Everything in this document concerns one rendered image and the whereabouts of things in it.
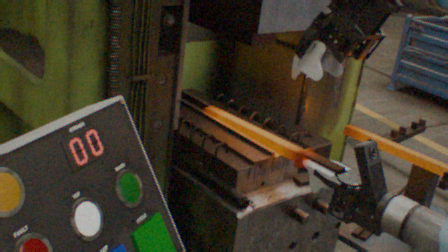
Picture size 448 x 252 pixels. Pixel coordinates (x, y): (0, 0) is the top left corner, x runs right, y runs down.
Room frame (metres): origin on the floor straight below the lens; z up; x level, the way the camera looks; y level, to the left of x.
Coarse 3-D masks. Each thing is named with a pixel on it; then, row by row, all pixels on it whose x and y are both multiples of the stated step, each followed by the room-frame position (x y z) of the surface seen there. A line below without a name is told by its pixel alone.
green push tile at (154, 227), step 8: (152, 216) 0.70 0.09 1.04; (160, 216) 0.71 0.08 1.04; (144, 224) 0.68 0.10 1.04; (152, 224) 0.69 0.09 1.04; (160, 224) 0.70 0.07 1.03; (136, 232) 0.66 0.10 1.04; (144, 232) 0.67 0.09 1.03; (152, 232) 0.68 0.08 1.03; (160, 232) 0.70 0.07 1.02; (136, 240) 0.65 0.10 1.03; (144, 240) 0.66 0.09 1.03; (152, 240) 0.67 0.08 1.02; (160, 240) 0.69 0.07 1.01; (168, 240) 0.70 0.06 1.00; (136, 248) 0.65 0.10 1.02; (144, 248) 0.65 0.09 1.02; (152, 248) 0.67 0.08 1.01; (160, 248) 0.68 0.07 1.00; (168, 248) 0.69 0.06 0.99
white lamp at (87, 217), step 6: (84, 204) 0.61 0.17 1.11; (90, 204) 0.62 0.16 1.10; (78, 210) 0.60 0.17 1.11; (84, 210) 0.60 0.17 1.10; (90, 210) 0.61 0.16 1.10; (96, 210) 0.62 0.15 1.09; (78, 216) 0.59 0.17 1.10; (84, 216) 0.60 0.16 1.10; (90, 216) 0.61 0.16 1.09; (96, 216) 0.62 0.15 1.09; (78, 222) 0.59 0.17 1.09; (84, 222) 0.59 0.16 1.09; (90, 222) 0.60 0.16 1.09; (96, 222) 0.61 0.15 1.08; (84, 228) 0.59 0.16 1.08; (90, 228) 0.60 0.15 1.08; (96, 228) 0.61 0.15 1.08; (84, 234) 0.59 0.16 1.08; (90, 234) 0.59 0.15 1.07
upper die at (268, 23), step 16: (192, 0) 1.16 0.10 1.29; (208, 0) 1.12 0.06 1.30; (224, 0) 1.09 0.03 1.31; (240, 0) 1.05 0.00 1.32; (256, 0) 1.02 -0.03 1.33; (272, 0) 1.03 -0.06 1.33; (288, 0) 1.06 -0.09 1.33; (304, 0) 1.09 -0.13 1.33; (320, 0) 1.12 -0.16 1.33; (224, 16) 1.08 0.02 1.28; (240, 16) 1.05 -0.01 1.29; (256, 16) 1.02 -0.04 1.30; (272, 16) 1.03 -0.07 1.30; (288, 16) 1.06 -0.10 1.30; (304, 16) 1.09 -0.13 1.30; (256, 32) 1.01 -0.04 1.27; (272, 32) 1.04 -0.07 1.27
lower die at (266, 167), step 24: (192, 96) 1.36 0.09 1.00; (192, 120) 1.22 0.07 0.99; (216, 120) 1.22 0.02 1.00; (192, 144) 1.12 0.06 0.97; (216, 144) 1.12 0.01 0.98; (240, 144) 1.12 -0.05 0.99; (216, 168) 1.06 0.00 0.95; (240, 168) 1.02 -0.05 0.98; (264, 168) 1.06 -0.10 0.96; (288, 168) 1.12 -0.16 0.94; (240, 192) 1.02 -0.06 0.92
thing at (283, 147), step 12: (204, 108) 1.27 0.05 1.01; (216, 108) 1.27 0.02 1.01; (228, 120) 1.20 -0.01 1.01; (240, 120) 1.20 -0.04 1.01; (252, 132) 1.14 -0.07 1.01; (264, 132) 1.14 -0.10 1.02; (264, 144) 1.11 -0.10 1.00; (276, 144) 1.09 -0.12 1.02; (288, 144) 1.08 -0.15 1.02; (288, 156) 1.06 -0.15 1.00; (300, 156) 1.02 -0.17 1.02; (312, 156) 1.02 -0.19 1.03; (336, 168) 0.97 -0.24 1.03
